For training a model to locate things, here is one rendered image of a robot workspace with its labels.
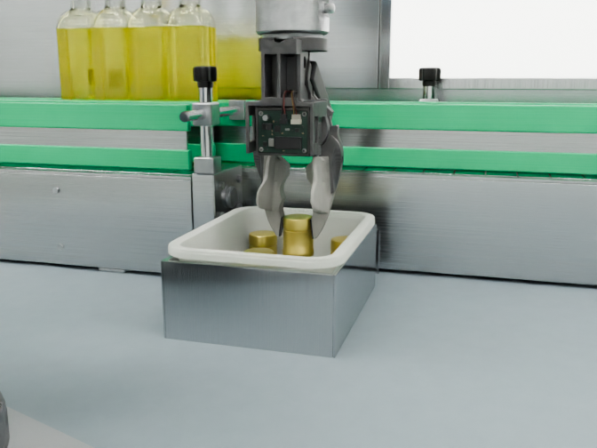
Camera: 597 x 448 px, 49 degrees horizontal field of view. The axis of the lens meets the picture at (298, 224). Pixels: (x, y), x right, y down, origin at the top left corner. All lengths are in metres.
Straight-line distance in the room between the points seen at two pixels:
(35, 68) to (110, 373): 0.79
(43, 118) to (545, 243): 0.65
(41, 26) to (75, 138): 0.41
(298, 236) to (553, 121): 0.33
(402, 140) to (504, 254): 0.19
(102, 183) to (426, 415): 0.52
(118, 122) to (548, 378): 0.57
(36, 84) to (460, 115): 0.77
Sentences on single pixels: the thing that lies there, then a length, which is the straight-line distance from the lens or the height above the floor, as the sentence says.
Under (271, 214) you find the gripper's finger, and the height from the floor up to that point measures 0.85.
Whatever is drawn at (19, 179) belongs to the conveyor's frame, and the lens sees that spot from 0.94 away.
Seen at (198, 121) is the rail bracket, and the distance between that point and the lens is 0.79.
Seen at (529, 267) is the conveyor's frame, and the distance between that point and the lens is 0.85.
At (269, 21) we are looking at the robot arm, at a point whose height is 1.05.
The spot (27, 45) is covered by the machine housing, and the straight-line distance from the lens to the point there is 1.30.
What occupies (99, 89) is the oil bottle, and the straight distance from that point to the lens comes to 1.00.
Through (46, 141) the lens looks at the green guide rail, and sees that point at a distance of 0.93.
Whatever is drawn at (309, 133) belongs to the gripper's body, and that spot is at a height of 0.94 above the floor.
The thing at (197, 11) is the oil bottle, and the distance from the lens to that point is 0.94.
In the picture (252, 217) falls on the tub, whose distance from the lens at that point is 0.82.
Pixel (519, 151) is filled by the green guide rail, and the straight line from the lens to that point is 0.84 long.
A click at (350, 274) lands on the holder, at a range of 0.65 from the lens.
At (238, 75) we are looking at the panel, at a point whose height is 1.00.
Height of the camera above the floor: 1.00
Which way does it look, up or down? 13 degrees down
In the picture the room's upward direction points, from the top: straight up
